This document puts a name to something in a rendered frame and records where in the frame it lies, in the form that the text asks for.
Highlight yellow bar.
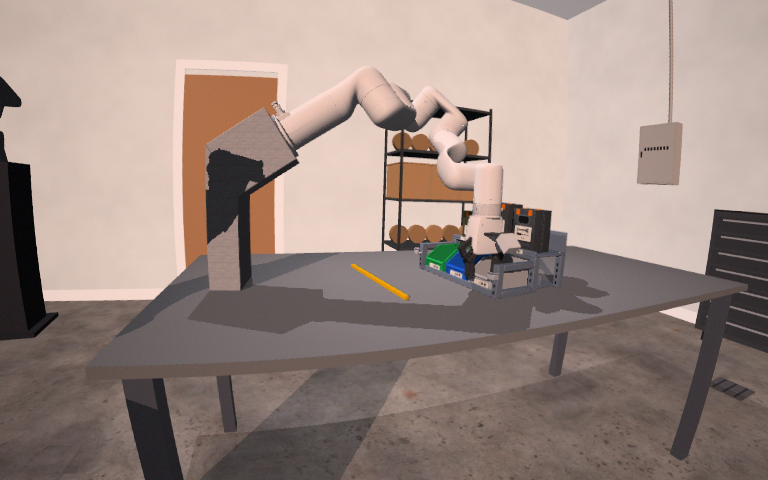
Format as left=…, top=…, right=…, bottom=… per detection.
left=351, top=264, right=409, bottom=300

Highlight green open bin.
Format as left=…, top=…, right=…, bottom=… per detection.
left=427, top=244, right=460, bottom=272

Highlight blue open bin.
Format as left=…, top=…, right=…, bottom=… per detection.
left=447, top=251, right=492, bottom=281

